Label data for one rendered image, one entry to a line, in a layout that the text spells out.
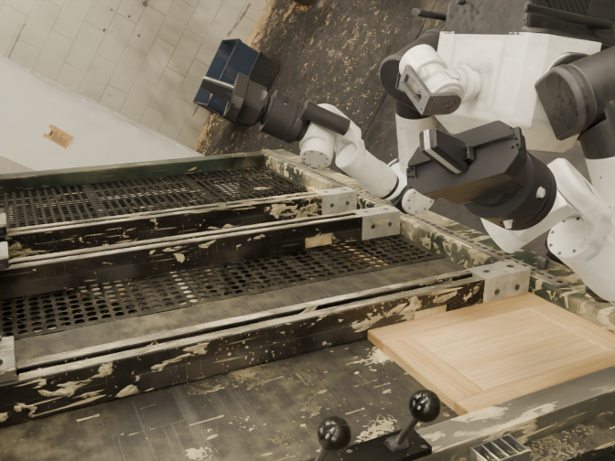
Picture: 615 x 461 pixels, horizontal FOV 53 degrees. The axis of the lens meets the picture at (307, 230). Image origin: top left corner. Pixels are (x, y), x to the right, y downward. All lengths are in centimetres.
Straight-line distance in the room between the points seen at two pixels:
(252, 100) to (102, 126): 348
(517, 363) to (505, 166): 58
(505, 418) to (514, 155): 45
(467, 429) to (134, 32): 545
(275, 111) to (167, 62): 493
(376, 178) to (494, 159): 73
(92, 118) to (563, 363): 393
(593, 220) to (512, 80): 30
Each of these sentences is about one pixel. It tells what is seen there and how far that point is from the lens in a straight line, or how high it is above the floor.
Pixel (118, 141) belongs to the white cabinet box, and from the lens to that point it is 467.
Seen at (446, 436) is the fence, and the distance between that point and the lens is 88.
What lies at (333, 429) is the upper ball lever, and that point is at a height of 156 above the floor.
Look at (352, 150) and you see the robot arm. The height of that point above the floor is 131.
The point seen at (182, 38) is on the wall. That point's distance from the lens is 614.
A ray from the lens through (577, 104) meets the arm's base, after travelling 90.
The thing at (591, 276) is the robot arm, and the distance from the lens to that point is 89.
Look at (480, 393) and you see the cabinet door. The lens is 102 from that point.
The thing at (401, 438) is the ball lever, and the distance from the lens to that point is 82.
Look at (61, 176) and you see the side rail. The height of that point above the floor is 160.
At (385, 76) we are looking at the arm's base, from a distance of 125.
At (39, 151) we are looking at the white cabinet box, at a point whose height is 144.
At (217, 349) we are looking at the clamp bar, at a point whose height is 151.
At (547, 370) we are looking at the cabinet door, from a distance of 112.
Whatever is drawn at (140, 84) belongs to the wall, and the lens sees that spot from 608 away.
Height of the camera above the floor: 199
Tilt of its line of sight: 31 degrees down
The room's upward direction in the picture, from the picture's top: 65 degrees counter-clockwise
